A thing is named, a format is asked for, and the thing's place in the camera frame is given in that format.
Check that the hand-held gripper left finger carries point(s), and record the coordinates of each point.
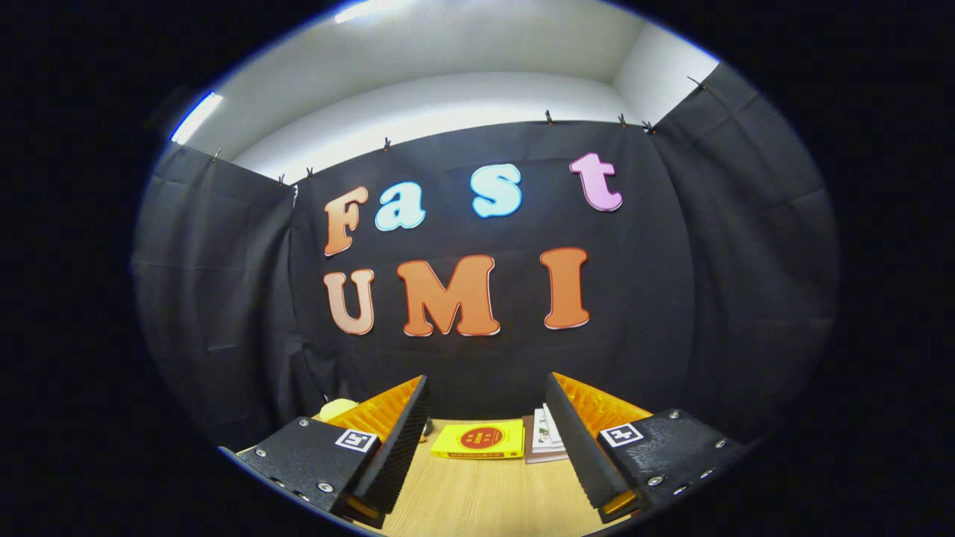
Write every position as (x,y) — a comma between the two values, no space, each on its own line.
(403,447)

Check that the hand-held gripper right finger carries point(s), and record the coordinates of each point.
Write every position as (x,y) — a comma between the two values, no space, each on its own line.
(578,447)

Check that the white illustrated book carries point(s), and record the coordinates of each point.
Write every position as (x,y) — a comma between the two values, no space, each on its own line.
(528,447)
(541,440)
(550,421)

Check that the yellow book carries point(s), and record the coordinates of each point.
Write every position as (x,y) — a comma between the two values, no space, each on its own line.
(477,438)

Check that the yellow bun toy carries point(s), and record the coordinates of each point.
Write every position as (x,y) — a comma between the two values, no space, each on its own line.
(337,409)

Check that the row of black cloth clips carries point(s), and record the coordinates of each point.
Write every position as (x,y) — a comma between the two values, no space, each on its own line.
(386,144)

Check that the ceiling strip light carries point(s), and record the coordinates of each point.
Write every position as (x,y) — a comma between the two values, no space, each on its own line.
(195,118)

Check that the ceiling panel light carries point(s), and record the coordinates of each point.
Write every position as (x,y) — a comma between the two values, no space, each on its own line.
(373,9)

